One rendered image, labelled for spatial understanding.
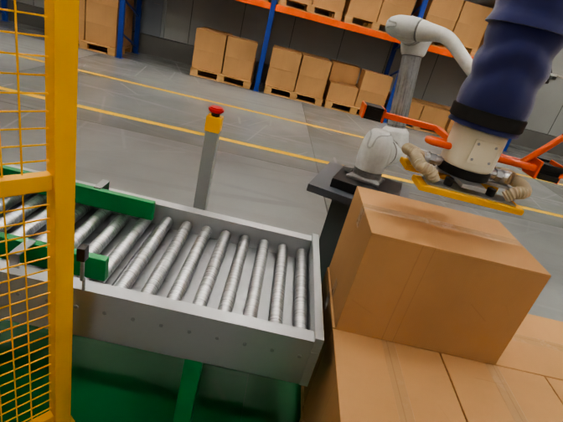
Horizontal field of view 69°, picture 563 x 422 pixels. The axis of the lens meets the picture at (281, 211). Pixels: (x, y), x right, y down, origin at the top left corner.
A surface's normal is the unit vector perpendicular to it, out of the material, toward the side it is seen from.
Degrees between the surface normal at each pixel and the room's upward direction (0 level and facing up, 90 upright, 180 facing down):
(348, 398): 0
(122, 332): 90
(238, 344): 90
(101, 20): 90
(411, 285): 90
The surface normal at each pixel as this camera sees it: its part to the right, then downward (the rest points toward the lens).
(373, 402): 0.23, -0.88
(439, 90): 0.00, 0.44
